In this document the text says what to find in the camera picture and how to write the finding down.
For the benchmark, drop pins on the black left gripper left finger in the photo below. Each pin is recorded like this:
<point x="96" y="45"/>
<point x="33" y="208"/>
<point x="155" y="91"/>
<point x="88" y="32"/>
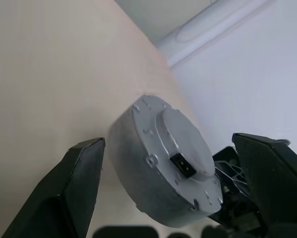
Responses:
<point x="64" y="193"/>

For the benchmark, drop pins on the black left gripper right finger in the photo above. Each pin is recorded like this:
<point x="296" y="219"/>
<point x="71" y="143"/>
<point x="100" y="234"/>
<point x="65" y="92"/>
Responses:
<point x="279" y="188"/>

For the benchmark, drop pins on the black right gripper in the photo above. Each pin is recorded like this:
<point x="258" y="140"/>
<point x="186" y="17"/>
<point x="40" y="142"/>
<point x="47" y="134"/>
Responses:
<point x="237" y="210"/>

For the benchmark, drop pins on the grey motor housing copper windings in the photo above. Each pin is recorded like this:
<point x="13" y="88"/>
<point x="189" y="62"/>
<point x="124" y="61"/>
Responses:
<point x="128" y="163"/>

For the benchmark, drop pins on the white tubular post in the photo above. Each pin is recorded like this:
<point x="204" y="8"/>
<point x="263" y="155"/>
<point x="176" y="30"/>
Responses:
<point x="188" y="37"/>

